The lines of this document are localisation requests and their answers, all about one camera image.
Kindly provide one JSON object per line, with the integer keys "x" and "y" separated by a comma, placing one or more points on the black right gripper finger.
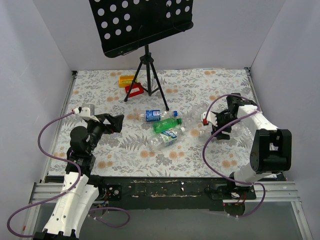
{"x": 221, "y": 136}
{"x": 227, "y": 113}

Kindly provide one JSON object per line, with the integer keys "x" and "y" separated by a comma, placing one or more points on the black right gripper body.
{"x": 223, "y": 122}

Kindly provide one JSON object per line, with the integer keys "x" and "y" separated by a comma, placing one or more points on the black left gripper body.
{"x": 105, "y": 122}

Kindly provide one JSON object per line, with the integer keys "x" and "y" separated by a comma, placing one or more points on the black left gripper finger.
{"x": 106, "y": 119}
{"x": 115, "y": 124}

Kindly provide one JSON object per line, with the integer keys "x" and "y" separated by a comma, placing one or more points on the clear bottle white cap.
{"x": 195, "y": 122}

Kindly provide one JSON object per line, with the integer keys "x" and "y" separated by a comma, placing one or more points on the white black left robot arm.
{"x": 78, "y": 195}

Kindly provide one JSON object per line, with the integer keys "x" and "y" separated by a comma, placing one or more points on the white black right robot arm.
{"x": 271, "y": 151}

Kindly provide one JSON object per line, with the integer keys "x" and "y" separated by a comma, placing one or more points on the clear bottle blue label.
{"x": 155, "y": 115}

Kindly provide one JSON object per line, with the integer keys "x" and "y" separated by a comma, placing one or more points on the green plastic bottle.
{"x": 166, "y": 124}

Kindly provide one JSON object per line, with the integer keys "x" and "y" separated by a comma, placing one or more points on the clear bottle lemon label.
{"x": 165, "y": 138}

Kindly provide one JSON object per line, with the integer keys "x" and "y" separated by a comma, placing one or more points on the red plastic box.
{"x": 137, "y": 89}

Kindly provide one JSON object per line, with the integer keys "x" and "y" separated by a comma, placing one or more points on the yellow plastic box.
{"x": 125, "y": 80}

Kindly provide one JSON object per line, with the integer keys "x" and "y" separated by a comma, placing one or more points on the floral patterned table mat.
{"x": 127, "y": 154}

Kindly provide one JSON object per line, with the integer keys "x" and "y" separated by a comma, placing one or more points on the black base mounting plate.
{"x": 160, "y": 193}

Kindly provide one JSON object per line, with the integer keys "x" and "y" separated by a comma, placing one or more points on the black perforated music stand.
{"x": 124, "y": 26}

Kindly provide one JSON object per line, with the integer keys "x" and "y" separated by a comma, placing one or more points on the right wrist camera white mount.
{"x": 209, "y": 118}

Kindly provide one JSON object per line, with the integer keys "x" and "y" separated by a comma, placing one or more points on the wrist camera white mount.
{"x": 86, "y": 112}
{"x": 209, "y": 118}

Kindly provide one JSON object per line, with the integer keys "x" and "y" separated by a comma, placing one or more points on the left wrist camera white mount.
{"x": 86, "y": 112}

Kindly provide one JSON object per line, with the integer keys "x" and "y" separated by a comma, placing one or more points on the aluminium frame rail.
{"x": 276, "y": 215}

